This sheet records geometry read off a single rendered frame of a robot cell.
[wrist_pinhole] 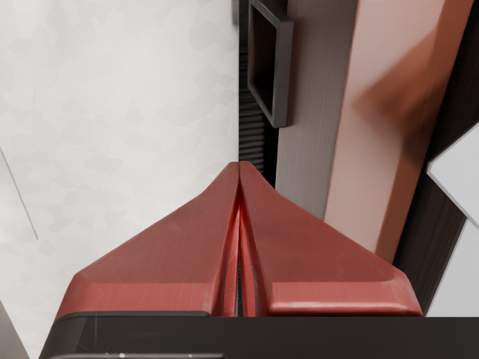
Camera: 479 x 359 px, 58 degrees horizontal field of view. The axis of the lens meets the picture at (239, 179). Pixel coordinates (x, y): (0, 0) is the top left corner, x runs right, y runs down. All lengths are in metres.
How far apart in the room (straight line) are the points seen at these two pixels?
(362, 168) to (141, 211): 0.21
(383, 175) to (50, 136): 0.21
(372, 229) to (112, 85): 0.18
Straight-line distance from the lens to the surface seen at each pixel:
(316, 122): 0.17
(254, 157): 0.49
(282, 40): 0.19
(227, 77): 0.30
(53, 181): 0.33
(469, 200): 0.17
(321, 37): 0.17
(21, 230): 0.36
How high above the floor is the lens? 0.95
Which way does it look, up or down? 51 degrees down
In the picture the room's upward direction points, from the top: 157 degrees clockwise
